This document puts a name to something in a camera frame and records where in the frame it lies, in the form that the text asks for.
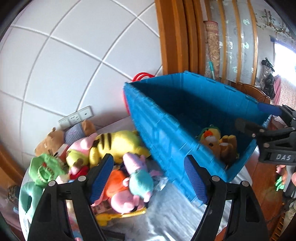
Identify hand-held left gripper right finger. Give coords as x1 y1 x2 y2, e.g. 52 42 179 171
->
184 155 270 241

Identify clear plastic wrapper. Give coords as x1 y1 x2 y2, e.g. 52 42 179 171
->
151 175 169 192

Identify brown bear plush striped shirt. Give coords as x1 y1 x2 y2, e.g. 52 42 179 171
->
35 120 96 160

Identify wooden wall frame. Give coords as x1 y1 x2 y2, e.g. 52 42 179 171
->
154 0 206 76

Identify orange plush toy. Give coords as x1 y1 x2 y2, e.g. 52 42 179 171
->
104 169 130 202

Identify green cloth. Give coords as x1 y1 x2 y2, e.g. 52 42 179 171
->
275 176 287 192

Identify red plastic basket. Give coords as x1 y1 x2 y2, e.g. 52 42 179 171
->
122 72 154 114

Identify blue plastic crate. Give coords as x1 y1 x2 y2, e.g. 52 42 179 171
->
122 71 273 207

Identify blue striped tablecloth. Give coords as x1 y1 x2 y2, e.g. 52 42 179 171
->
20 115 255 241

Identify patterned glass door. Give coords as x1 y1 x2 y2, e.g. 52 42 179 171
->
203 0 260 86

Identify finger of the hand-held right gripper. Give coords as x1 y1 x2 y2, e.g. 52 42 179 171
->
257 103 296 129
234 118 296 149

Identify person's right hand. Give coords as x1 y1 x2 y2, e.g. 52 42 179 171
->
276 164 296 186

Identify green neck pillow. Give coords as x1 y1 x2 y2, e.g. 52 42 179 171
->
18 182 45 219

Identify pink and lime pig plush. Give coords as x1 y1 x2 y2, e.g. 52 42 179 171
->
66 133 99 175

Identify wall socket plate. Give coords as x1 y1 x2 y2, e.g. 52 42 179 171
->
77 106 93 118
58 115 80 130

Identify yellow plastic packet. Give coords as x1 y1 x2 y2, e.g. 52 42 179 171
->
95 207 148 227

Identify pink and teal plush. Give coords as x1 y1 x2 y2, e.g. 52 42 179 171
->
110 152 163 214

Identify dark hanging clothes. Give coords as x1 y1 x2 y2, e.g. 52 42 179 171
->
261 57 276 96

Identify green frog plush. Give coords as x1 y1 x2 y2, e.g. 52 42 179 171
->
29 153 67 187

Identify rolled patterned carpet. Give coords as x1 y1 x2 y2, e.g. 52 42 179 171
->
203 20 221 79

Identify yellow tiger plush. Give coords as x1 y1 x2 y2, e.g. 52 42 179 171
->
89 130 151 168

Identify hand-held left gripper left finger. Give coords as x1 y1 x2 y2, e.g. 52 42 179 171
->
27 153 126 241

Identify pink patterned blanket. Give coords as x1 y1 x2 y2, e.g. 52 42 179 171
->
274 76 296 107

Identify yellow duck plush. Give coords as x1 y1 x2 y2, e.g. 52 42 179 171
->
199 125 222 145

